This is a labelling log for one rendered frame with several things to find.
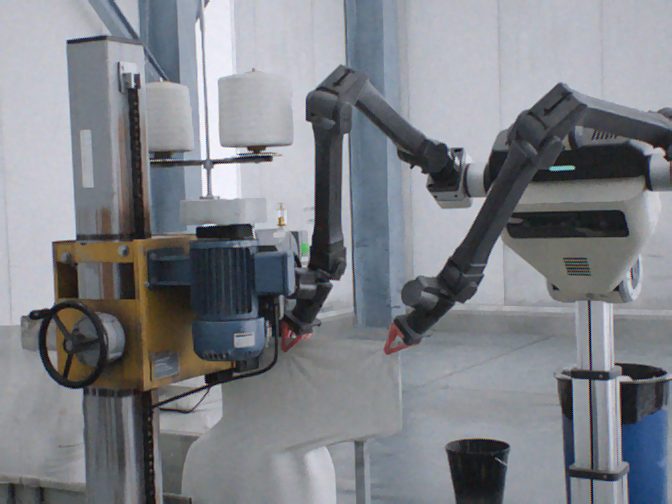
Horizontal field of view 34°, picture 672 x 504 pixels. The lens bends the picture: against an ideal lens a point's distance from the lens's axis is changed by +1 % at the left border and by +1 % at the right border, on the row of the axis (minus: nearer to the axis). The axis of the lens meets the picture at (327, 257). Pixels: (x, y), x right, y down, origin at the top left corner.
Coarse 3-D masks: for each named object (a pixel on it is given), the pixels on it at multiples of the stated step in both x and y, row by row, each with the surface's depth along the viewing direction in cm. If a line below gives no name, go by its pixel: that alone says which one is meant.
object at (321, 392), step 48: (240, 384) 270; (288, 384) 263; (336, 384) 256; (384, 384) 250; (240, 432) 268; (288, 432) 262; (336, 432) 256; (384, 432) 250; (192, 480) 271; (240, 480) 263; (288, 480) 258
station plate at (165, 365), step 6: (168, 354) 233; (174, 354) 235; (156, 360) 230; (162, 360) 232; (168, 360) 233; (174, 360) 235; (156, 366) 230; (162, 366) 232; (168, 366) 233; (174, 366) 235; (156, 372) 230; (162, 372) 232; (168, 372) 233; (174, 372) 235; (156, 378) 230
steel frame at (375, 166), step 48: (96, 0) 770; (144, 0) 842; (192, 0) 837; (384, 0) 1091; (144, 48) 810; (192, 48) 837; (384, 48) 1092; (192, 96) 837; (384, 96) 1094; (384, 144) 1114; (192, 192) 837; (384, 192) 1118; (384, 240) 1121; (384, 288) 1125
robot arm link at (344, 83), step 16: (336, 80) 238; (352, 80) 236; (368, 80) 240; (320, 96) 236; (336, 96) 235; (352, 96) 237; (368, 96) 242; (320, 112) 237; (368, 112) 245; (384, 112) 249; (384, 128) 252; (400, 128) 255; (416, 128) 261; (400, 144) 259; (416, 144) 261; (432, 144) 261; (432, 160) 264
